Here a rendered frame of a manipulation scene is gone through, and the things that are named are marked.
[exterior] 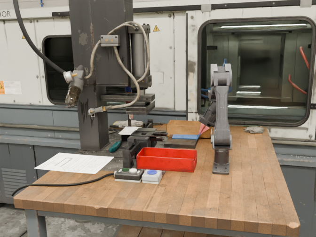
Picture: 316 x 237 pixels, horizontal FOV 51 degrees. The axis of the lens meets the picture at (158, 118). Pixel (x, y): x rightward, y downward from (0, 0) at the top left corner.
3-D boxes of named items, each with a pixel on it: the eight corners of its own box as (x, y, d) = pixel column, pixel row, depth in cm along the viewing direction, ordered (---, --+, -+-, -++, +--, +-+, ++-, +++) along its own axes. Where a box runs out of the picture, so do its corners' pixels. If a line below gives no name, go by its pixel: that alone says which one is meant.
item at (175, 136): (200, 139, 176) (200, 134, 175) (171, 138, 178) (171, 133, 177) (201, 135, 182) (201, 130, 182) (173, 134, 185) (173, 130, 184)
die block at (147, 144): (147, 156, 158) (147, 141, 156) (128, 154, 160) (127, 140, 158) (157, 143, 177) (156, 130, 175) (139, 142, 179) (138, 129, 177)
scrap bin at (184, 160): (193, 172, 138) (193, 159, 136) (136, 169, 143) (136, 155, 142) (196, 162, 149) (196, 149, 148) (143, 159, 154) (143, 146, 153)
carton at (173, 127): (210, 140, 183) (210, 126, 181) (166, 138, 188) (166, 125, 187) (211, 133, 195) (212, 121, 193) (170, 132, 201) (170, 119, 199)
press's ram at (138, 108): (148, 121, 153) (146, 56, 146) (96, 119, 159) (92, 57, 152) (157, 112, 170) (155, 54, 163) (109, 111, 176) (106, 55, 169)
